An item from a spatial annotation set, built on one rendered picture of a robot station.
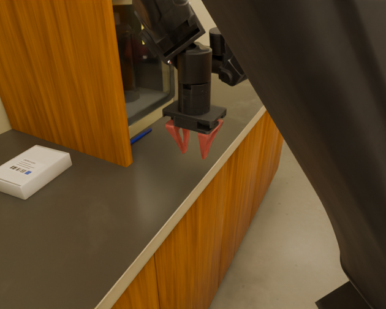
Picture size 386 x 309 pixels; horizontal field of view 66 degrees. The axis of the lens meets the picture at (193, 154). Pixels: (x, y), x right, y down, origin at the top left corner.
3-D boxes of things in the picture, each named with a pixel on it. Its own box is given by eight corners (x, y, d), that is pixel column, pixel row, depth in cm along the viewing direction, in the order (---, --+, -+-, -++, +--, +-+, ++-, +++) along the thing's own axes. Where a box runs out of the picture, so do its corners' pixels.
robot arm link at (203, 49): (181, 48, 44) (217, 45, 46) (171, 38, 50) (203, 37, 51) (182, 92, 48) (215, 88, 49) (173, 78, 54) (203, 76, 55)
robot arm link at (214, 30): (230, 86, 80) (252, 75, 83) (230, 44, 72) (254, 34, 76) (202, 72, 87) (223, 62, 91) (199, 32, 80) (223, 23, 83)
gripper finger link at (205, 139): (190, 144, 62) (190, 102, 57) (222, 152, 59) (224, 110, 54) (174, 160, 57) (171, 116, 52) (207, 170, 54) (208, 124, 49)
